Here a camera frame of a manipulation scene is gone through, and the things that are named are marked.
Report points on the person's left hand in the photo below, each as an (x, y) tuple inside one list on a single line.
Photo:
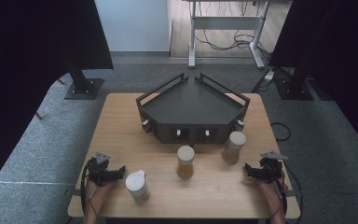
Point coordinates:
[(101, 189)]

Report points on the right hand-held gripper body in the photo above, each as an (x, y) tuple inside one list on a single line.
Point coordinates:
[(272, 169)]

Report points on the large black curtain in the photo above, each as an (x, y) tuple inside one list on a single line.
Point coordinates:
[(332, 46), (28, 62)]

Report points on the black metal stand base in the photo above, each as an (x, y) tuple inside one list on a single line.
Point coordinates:
[(295, 90), (84, 88)]

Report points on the brown wooden stick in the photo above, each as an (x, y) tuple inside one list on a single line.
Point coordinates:
[(61, 81), (38, 115)]

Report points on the grey tape strip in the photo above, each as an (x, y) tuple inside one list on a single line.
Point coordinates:
[(74, 192), (290, 193)]

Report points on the white metal desk frame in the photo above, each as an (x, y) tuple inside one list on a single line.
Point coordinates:
[(227, 23)]

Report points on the person's right hand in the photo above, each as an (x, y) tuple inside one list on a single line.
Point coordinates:
[(268, 188)]

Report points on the spice jar with orange powder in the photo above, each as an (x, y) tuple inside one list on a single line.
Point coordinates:
[(185, 161)]

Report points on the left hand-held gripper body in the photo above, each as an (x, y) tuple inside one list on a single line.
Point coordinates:
[(98, 169)]

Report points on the spice jar with spouted lid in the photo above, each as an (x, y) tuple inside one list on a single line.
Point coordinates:
[(136, 185)]

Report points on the black corner shelf rack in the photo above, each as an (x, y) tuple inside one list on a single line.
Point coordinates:
[(192, 109)]

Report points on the white power plug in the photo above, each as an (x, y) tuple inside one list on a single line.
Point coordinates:
[(269, 75)]

